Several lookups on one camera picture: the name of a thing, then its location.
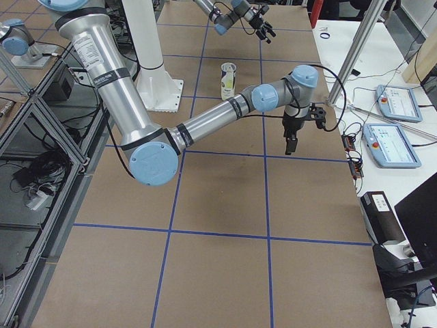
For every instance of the far teach pendant tablet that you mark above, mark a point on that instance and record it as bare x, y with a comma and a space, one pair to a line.
398, 103

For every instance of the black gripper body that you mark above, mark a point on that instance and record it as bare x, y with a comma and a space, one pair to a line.
256, 23
291, 126

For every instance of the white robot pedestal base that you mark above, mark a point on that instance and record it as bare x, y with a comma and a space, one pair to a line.
158, 91

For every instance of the black computer monitor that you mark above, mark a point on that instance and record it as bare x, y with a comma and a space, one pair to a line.
417, 216

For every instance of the near teach pendant tablet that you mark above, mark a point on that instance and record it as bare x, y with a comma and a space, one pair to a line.
389, 146

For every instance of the clear tennis ball can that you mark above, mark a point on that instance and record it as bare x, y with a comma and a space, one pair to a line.
228, 75

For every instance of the orange black electronics board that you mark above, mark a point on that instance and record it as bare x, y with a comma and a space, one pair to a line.
353, 156

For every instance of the black box with label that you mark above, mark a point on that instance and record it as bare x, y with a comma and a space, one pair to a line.
380, 219

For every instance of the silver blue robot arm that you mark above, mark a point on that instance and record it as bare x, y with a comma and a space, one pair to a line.
224, 17
152, 150

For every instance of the teach pendant tablet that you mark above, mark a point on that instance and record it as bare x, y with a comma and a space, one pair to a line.
389, 146
398, 103

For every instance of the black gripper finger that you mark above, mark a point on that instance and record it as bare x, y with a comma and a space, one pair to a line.
262, 34
291, 144
268, 27

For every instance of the yellow tennis ball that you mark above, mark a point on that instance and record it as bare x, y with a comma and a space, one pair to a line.
228, 82

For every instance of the aluminium frame post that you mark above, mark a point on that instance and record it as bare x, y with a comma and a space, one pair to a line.
359, 40

